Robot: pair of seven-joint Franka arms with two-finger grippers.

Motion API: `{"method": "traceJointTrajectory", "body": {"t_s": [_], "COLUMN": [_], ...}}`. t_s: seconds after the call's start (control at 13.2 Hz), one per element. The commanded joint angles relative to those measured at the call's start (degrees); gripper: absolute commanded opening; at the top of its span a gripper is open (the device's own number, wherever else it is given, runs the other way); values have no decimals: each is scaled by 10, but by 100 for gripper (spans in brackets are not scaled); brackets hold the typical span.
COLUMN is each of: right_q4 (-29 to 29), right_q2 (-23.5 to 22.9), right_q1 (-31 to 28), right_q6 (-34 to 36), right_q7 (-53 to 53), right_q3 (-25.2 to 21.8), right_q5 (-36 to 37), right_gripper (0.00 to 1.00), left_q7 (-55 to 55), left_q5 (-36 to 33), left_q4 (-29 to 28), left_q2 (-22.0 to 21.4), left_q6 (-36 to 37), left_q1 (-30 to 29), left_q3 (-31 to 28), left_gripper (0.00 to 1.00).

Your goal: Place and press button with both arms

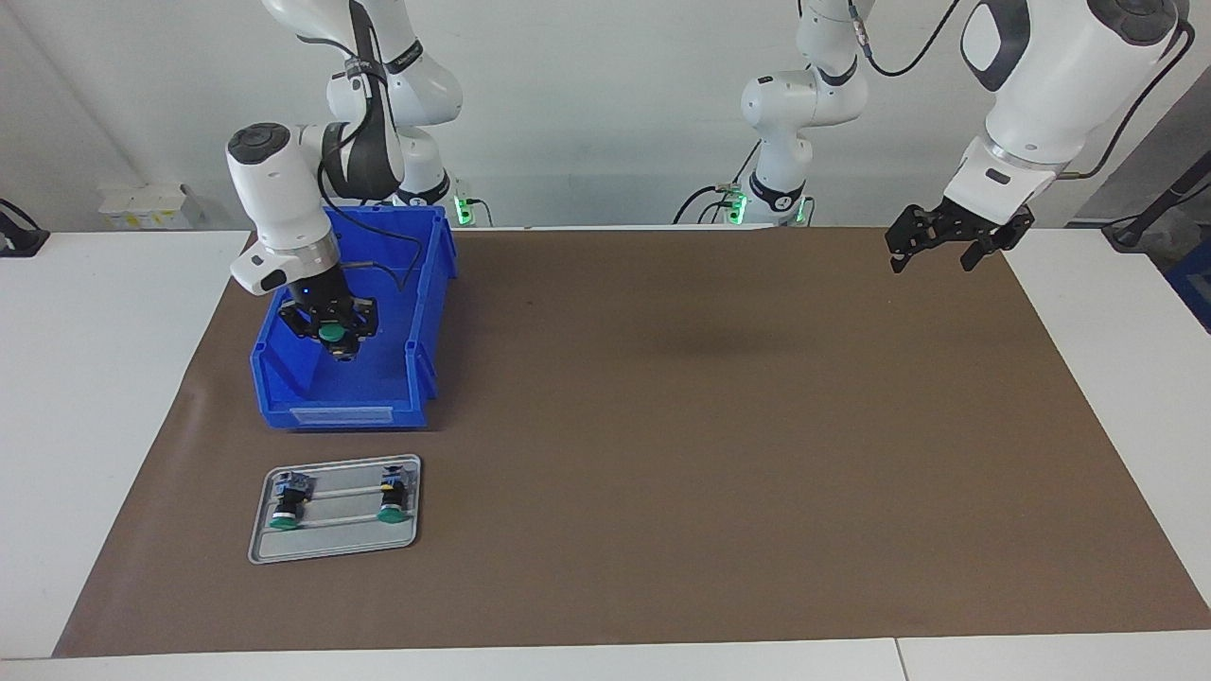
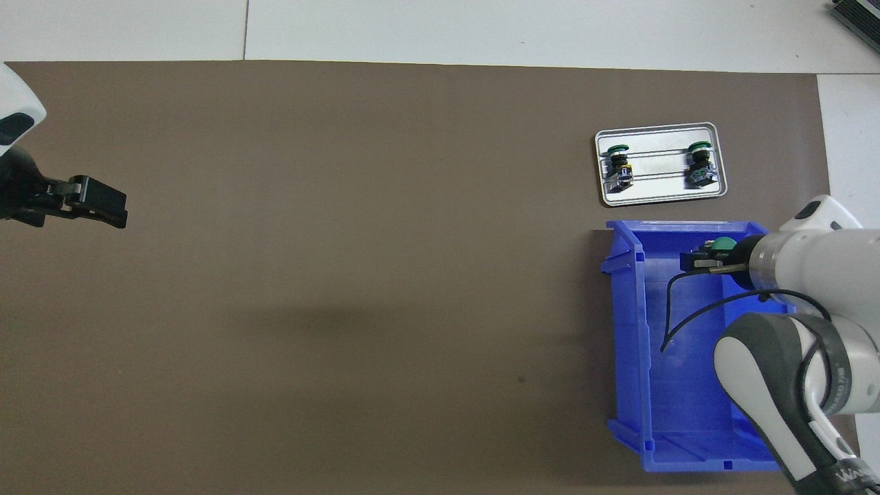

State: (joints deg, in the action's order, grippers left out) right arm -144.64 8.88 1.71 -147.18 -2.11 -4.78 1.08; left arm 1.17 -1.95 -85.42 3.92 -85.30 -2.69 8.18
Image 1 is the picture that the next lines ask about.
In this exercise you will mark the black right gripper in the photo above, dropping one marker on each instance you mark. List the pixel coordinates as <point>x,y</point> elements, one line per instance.
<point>320,293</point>

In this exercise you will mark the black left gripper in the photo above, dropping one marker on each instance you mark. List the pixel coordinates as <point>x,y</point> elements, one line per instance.
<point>970,219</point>

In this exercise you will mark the green push button switch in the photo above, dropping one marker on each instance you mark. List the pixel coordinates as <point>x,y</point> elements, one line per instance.
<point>393,497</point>
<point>289,501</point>
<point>331,333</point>

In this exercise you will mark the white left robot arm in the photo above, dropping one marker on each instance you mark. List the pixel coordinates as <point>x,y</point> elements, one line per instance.
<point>1060,76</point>

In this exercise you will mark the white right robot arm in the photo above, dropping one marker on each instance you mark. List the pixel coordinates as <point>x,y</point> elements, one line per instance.
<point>279,189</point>

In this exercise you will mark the blue plastic storage bin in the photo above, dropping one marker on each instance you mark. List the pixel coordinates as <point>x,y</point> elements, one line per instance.
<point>378,378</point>

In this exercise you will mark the black stand pole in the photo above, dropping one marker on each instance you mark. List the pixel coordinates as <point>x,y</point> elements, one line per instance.
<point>1149,213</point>

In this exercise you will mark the white boxes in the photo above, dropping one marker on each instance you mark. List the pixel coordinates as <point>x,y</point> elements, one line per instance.
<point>151,208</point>

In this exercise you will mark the grey metal tray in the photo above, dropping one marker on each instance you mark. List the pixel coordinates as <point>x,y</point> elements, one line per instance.
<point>331,547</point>

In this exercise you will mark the blue crate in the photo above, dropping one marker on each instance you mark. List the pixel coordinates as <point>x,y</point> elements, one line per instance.
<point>1194,284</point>

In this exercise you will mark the brown table mat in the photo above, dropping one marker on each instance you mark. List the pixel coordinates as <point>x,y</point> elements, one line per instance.
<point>710,454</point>

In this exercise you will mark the black clamp mount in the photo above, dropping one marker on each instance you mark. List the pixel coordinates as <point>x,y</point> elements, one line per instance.
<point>19,241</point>

